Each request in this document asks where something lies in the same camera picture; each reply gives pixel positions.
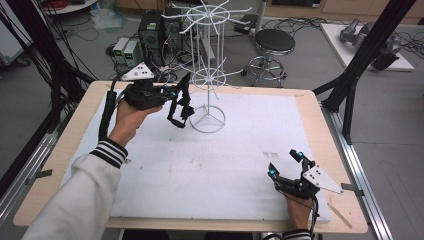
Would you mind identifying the white wire display rack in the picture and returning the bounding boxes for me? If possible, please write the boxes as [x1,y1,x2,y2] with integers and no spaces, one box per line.
[161,0,253,134]

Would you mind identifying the black frame post with cables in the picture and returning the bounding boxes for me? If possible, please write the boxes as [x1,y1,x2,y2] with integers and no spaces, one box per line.
[6,0,98,134]

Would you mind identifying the aluminium frame rail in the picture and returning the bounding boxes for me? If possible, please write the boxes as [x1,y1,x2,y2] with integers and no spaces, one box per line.
[0,131,56,221]
[321,104,394,240]

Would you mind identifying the person's left hand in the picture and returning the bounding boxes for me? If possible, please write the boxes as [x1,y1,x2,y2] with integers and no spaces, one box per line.
[108,98,164,148]

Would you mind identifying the grey power supply unit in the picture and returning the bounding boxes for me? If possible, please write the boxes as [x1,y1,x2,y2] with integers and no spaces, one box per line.
[112,36,129,63]
[123,39,141,68]

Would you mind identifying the black sheathed cable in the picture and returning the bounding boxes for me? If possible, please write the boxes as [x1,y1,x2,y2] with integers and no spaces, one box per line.
[98,71,134,141]

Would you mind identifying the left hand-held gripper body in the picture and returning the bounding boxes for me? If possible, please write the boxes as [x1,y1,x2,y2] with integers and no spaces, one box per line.
[121,62,178,111]

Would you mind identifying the black power adapter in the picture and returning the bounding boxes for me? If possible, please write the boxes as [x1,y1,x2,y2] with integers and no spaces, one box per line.
[233,13,258,35]

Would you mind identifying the black round stool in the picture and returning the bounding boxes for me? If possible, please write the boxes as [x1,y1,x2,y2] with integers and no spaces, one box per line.
[248,28,296,88]

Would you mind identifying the white floor board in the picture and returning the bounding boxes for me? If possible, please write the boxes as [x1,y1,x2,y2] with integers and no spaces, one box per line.
[319,22,415,73]

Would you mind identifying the white foam mat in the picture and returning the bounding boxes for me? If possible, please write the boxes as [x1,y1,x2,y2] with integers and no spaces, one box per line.
[61,91,333,224]

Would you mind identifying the grey metal bracket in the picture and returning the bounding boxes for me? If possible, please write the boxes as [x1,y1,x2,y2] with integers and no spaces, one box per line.
[24,169,54,186]
[340,182,365,198]

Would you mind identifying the navy bow tie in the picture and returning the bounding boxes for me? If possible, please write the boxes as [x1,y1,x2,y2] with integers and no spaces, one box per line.
[168,98,196,130]

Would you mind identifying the black computer tower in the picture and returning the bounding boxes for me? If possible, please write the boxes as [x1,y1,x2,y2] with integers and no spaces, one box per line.
[162,7,184,54]
[138,9,164,66]

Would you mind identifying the black metal frame post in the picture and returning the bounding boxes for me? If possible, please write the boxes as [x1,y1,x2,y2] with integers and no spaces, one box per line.
[313,0,418,145]

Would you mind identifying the clear plastic bag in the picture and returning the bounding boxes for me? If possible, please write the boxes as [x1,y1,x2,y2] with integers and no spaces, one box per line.
[90,8,128,31]

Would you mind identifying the person's right hand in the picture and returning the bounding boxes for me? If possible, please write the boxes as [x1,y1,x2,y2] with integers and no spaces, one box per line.
[284,192,316,231]

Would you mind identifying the thin black cable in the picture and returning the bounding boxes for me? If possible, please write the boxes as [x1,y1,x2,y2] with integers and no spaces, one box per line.
[308,194,320,240]

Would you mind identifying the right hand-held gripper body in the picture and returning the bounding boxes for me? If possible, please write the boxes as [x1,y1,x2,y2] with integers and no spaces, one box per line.
[274,165,344,200]

